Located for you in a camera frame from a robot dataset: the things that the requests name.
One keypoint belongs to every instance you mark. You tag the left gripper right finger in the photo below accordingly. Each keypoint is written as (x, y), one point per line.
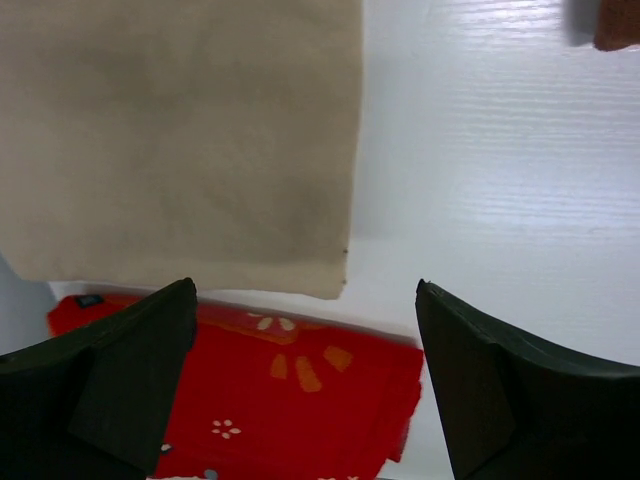
(513, 405)

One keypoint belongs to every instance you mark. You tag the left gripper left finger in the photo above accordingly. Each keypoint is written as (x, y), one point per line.
(95, 403)

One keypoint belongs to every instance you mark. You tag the red patterned towel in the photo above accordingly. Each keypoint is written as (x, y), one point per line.
(271, 396)

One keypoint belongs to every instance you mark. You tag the beige shirt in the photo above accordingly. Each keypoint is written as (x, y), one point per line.
(146, 141)

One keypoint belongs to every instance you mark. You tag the brown folded cloth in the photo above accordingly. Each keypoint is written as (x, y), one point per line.
(618, 25)

